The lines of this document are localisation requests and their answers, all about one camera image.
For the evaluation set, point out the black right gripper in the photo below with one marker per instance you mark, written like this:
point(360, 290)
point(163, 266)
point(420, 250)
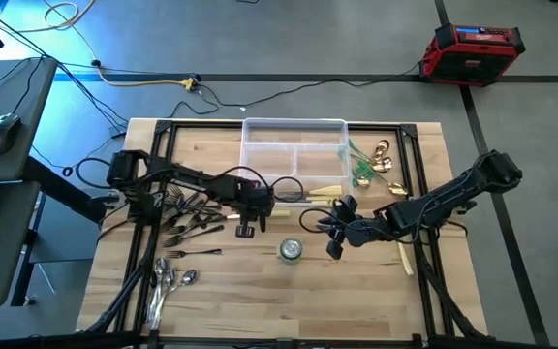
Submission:
point(354, 231)

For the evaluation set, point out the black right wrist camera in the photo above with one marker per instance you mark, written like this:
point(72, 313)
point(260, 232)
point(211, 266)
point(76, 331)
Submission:
point(346, 206)

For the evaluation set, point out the green Sprite can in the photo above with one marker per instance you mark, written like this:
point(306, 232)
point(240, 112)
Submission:
point(291, 250)

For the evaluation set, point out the red black jobsite radio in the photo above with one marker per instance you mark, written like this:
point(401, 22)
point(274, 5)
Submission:
point(473, 58)

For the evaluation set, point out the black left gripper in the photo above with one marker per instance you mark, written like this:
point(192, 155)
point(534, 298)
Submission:
point(255, 201)

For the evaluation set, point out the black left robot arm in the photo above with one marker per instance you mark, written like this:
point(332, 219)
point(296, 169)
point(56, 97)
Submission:
point(187, 175)

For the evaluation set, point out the clear plastic organizer tray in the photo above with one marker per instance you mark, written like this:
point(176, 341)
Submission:
point(269, 162)

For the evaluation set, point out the silver spoon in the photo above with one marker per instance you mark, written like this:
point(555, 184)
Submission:
point(162, 264)
point(190, 277)
point(155, 281)
point(169, 277)

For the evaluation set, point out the black computer mouse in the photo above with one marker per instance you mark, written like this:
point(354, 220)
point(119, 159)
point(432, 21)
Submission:
point(3, 131)

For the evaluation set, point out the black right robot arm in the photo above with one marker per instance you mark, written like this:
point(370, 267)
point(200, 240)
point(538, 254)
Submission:
point(453, 194)

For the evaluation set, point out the black aluminium table frame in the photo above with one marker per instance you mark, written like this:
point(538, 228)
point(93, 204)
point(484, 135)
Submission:
point(409, 130)

